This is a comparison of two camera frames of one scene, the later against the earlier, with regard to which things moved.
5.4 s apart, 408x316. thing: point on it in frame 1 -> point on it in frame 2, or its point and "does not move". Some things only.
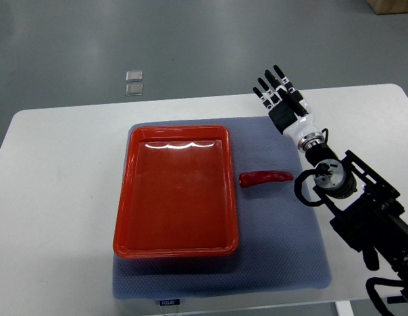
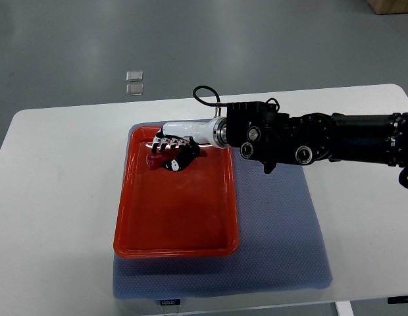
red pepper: [249, 178] -> [158, 160]
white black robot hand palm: [293, 126] -> [213, 131]
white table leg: [344, 308] does not move
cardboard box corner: [391, 6] does not move
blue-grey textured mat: [279, 244] does not move
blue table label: [168, 302] does not move
